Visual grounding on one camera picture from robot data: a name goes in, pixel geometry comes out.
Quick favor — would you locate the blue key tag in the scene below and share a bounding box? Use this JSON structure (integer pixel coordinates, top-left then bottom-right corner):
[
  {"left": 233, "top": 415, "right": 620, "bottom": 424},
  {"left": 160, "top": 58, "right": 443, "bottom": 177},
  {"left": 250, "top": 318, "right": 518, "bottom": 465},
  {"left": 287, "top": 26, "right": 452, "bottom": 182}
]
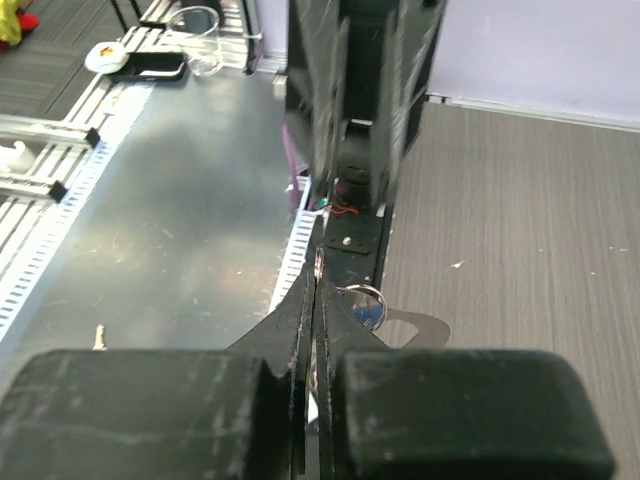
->
[{"left": 353, "top": 305, "right": 386, "bottom": 331}]

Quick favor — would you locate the black phone on bench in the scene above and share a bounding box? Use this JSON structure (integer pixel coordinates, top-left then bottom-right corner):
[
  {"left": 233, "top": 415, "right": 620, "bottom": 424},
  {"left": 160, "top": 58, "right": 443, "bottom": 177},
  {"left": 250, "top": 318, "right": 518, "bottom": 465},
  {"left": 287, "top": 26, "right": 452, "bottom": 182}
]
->
[{"left": 108, "top": 51, "right": 187, "bottom": 82}]

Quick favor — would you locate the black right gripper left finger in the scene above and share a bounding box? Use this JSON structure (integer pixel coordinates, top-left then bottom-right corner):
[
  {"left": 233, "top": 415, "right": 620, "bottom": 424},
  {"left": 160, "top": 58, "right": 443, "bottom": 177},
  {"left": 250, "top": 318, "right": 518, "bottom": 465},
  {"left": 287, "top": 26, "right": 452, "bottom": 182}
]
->
[{"left": 1, "top": 272, "right": 313, "bottom": 479}]

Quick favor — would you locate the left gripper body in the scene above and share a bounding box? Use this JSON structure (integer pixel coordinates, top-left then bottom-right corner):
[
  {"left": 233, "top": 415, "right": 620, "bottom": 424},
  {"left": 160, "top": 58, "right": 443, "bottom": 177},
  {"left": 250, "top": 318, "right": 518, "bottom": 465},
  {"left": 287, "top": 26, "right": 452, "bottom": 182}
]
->
[{"left": 285, "top": 1, "right": 445, "bottom": 200}]

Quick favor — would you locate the white slotted cable duct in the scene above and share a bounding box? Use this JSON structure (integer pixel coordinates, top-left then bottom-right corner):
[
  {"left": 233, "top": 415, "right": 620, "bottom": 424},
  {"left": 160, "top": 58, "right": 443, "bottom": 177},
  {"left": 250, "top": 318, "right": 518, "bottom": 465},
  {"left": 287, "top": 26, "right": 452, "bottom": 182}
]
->
[{"left": 268, "top": 176, "right": 319, "bottom": 313}]

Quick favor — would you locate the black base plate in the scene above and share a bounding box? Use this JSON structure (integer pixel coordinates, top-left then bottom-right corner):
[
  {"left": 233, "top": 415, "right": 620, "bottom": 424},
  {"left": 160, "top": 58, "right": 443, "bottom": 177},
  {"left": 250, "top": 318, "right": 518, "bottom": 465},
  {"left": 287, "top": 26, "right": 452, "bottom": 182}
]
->
[{"left": 309, "top": 199, "right": 393, "bottom": 289}]

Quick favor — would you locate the white round container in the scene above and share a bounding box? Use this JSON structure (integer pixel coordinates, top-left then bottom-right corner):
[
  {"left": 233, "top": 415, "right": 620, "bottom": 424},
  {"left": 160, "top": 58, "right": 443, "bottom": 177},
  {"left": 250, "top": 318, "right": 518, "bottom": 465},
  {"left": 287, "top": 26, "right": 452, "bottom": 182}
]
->
[{"left": 84, "top": 41, "right": 129, "bottom": 75}]

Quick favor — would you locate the clear glass cup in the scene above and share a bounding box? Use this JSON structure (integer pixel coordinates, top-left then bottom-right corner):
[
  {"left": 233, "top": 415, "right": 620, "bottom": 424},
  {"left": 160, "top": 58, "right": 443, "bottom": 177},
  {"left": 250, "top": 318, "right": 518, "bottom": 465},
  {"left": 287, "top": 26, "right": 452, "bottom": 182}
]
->
[{"left": 165, "top": 5, "right": 223, "bottom": 77}]

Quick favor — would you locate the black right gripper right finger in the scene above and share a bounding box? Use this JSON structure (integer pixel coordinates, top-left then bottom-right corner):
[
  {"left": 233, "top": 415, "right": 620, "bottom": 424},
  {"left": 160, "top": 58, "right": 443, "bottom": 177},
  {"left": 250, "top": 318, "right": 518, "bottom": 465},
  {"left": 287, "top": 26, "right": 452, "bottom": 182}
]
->
[{"left": 314, "top": 281, "right": 615, "bottom": 479}]

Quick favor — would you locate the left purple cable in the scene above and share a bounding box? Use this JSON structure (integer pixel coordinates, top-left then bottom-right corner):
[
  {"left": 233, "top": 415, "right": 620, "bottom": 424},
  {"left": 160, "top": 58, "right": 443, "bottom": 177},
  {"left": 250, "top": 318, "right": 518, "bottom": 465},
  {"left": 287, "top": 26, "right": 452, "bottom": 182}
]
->
[{"left": 280, "top": 124, "right": 304, "bottom": 214}]

